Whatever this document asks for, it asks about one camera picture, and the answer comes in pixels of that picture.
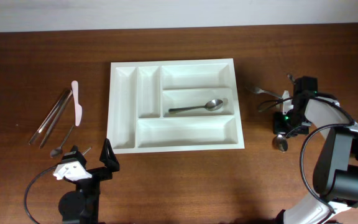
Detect white cutlery tray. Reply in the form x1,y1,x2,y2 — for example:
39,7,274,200
106,58,245,154

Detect small metal teaspoon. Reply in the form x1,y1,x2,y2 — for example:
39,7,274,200
50,125,75,157

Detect metal tongs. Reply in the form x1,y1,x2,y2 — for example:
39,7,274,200
28,89,73,149

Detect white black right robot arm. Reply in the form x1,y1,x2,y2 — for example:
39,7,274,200
273,75,358,223

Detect metal spoon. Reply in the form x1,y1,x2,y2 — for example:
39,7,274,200
168,99,224,114
272,134,288,152

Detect pink plastic knife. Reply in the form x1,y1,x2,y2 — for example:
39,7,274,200
71,80,83,126

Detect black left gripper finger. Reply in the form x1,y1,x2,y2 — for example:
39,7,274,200
99,138,120,172
61,145,87,166

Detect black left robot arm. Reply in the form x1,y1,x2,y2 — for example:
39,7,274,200
53,139,120,223

